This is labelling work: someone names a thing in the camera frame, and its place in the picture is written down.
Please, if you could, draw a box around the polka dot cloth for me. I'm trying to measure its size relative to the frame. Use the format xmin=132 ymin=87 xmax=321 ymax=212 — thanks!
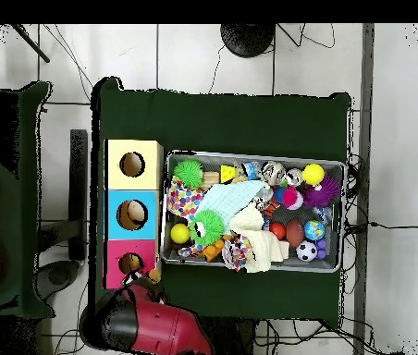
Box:
xmin=167 ymin=183 xmax=204 ymax=222

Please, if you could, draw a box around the cream waffle cloth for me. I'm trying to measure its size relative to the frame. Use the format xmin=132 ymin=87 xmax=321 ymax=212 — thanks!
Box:
xmin=228 ymin=204 xmax=290 ymax=274

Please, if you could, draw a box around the brown plush toy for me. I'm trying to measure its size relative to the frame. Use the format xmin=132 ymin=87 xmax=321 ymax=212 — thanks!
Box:
xmin=145 ymin=267 xmax=163 ymax=285

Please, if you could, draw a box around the wooden box with three holes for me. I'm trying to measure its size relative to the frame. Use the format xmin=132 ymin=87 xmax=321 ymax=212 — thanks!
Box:
xmin=104 ymin=138 xmax=166 ymax=291

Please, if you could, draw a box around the light teal waffle cloth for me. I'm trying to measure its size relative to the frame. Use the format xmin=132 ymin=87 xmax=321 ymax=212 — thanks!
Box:
xmin=197 ymin=179 xmax=265 ymax=230

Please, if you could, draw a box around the green spiky ball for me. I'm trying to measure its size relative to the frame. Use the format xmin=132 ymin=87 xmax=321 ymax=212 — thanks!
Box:
xmin=173 ymin=157 xmax=205 ymax=190

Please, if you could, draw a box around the green fuzzy monster toy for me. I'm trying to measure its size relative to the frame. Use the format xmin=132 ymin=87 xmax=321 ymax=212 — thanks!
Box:
xmin=189 ymin=209 xmax=227 ymax=248

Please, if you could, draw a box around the small yellow ball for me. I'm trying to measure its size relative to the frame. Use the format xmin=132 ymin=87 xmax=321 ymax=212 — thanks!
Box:
xmin=169 ymin=223 xmax=192 ymax=246

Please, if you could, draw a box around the heart print cloth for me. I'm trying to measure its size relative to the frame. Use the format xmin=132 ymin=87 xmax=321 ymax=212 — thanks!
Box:
xmin=221 ymin=235 xmax=253 ymax=271

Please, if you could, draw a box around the large yellow ball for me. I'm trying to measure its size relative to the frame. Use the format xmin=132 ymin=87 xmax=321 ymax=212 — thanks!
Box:
xmin=301 ymin=163 xmax=325 ymax=186

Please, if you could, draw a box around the blue globe ball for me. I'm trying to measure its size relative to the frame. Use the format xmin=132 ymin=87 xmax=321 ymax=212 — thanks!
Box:
xmin=303 ymin=219 xmax=326 ymax=242

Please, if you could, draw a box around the small soccer ball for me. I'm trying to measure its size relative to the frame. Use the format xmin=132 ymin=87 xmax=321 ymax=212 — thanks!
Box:
xmin=296 ymin=239 xmax=319 ymax=263

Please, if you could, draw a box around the black panel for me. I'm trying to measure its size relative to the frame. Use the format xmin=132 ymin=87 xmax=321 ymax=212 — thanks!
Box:
xmin=68 ymin=129 xmax=91 ymax=262

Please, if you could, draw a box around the black round base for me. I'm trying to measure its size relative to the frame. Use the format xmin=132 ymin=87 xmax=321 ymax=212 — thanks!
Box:
xmin=220 ymin=23 xmax=277 ymax=58

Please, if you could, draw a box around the dark green side tablecloth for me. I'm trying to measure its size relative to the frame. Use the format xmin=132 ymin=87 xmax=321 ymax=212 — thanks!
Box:
xmin=0 ymin=80 xmax=54 ymax=319

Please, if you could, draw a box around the black rod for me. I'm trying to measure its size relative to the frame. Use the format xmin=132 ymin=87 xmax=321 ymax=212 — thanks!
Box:
xmin=10 ymin=23 xmax=51 ymax=64

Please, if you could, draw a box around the clear wire mesh bin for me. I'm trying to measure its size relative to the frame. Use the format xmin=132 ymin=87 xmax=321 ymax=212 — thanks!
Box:
xmin=160 ymin=151 xmax=347 ymax=275

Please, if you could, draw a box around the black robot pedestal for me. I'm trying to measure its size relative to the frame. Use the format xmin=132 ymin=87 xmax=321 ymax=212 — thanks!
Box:
xmin=212 ymin=317 xmax=269 ymax=355

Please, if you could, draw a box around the long black floor cable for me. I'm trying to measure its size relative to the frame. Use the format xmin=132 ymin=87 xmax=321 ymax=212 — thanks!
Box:
xmin=367 ymin=219 xmax=418 ymax=230

